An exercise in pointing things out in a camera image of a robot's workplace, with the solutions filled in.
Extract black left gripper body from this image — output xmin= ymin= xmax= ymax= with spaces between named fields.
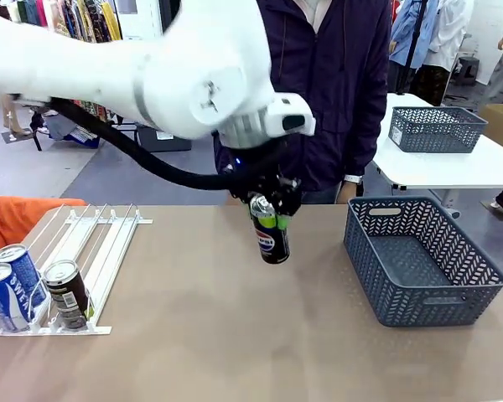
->
xmin=215 ymin=132 xmax=293 ymax=200

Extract grey plastic woven basket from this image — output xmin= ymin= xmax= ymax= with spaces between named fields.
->
xmin=343 ymin=195 xmax=503 ymax=327
xmin=390 ymin=106 xmax=489 ymax=154

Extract dark brown drink can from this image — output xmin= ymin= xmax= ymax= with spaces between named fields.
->
xmin=43 ymin=259 xmax=94 ymax=330

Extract blue Pocari Sweat can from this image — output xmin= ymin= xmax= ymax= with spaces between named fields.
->
xmin=0 ymin=244 xmax=48 ymax=313
xmin=0 ymin=264 xmax=34 ymax=332

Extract person's left hand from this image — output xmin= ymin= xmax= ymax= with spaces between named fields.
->
xmin=338 ymin=180 xmax=358 ymax=203

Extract person in dark purple jacket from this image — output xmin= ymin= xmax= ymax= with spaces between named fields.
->
xmin=213 ymin=0 xmax=393 ymax=205

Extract white side table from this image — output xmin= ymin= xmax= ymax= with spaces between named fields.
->
xmin=371 ymin=92 xmax=503 ymax=219

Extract black stand pole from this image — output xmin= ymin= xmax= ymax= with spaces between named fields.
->
xmin=396 ymin=0 xmax=429 ymax=96

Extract black step stool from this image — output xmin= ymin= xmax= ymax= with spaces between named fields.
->
xmin=459 ymin=56 xmax=481 ymax=88

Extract hanging patterned garments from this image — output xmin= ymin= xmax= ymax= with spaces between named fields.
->
xmin=8 ymin=0 xmax=123 ymax=43

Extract orange cloth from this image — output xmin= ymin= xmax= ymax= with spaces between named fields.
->
xmin=0 ymin=195 xmax=87 ymax=269

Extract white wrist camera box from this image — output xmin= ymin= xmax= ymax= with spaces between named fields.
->
xmin=264 ymin=94 xmax=318 ymax=137

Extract black corrugated cable hose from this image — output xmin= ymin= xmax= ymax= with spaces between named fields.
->
xmin=45 ymin=96 xmax=257 ymax=194

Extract white wire can dispenser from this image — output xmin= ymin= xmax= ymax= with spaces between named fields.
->
xmin=0 ymin=203 xmax=154 ymax=336

